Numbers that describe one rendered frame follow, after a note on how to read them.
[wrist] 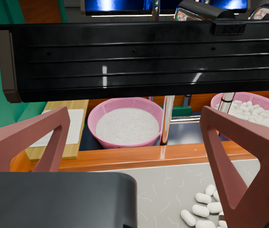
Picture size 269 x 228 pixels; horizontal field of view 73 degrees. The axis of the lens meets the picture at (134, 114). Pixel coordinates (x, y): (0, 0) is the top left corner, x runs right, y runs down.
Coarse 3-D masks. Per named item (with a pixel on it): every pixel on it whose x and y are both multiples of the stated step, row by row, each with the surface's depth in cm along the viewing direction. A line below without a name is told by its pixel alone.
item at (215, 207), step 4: (208, 204) 40; (212, 204) 39; (216, 204) 39; (220, 204) 39; (208, 208) 39; (212, 208) 39; (216, 208) 39; (220, 208) 39; (212, 212) 39; (216, 212) 39; (220, 212) 39
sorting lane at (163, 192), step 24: (144, 168) 49; (168, 168) 49; (192, 168) 49; (240, 168) 49; (144, 192) 44; (168, 192) 44; (192, 192) 44; (144, 216) 39; (168, 216) 39; (216, 216) 39
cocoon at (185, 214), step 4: (184, 212) 38; (188, 212) 38; (184, 216) 38; (188, 216) 37; (192, 216) 38; (184, 220) 38; (188, 220) 37; (192, 220) 37; (188, 224) 37; (192, 224) 37
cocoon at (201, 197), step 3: (198, 195) 41; (201, 195) 41; (204, 195) 41; (207, 195) 41; (198, 198) 41; (201, 198) 41; (204, 198) 40; (207, 198) 40; (210, 198) 41; (198, 201) 41; (201, 201) 41; (204, 201) 40; (207, 201) 40; (210, 201) 40
